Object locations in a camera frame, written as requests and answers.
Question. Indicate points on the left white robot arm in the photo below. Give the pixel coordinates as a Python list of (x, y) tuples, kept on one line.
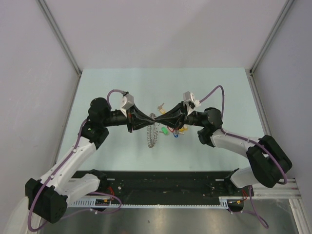
[(50, 195)]

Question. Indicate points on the metal ring key organizer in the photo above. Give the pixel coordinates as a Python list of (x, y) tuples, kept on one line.
[(152, 135)]

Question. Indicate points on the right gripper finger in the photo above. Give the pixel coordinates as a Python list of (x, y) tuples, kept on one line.
[(173, 115), (174, 125)]

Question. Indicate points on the grey slotted cable duct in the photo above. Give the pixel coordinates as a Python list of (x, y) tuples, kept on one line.
[(94, 202)]

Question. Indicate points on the aluminium frame post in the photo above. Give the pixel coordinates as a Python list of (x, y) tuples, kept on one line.
[(47, 13), (272, 34)]

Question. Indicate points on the right aluminium rail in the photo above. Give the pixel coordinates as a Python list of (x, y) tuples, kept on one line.
[(288, 191)]

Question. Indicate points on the blue tag key near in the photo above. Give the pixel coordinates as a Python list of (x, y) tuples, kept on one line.
[(176, 133)]

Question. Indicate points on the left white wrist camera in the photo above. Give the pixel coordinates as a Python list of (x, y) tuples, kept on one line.
[(127, 102)]

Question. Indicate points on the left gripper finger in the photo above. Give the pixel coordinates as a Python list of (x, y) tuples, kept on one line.
[(140, 115), (139, 124)]

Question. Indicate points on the right aluminium frame post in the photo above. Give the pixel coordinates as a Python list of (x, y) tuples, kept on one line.
[(272, 34)]

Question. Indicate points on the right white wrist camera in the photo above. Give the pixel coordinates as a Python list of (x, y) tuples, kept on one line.
[(190, 98)]

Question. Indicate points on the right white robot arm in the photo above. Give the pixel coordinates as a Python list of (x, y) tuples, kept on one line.
[(268, 162)]

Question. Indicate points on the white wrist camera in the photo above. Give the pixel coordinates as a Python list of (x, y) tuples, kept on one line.
[(190, 98), (127, 102)]

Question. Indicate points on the green tag key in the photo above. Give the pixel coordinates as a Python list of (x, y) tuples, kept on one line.
[(164, 131)]

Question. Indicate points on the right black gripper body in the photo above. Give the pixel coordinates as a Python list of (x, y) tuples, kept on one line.
[(185, 119)]

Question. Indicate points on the yellow tag key far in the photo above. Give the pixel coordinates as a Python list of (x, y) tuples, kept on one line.
[(161, 109)]

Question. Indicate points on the left aluminium frame post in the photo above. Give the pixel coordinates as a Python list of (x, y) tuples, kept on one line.
[(47, 13)]

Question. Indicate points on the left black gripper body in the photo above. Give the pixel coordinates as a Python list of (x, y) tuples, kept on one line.
[(130, 118)]

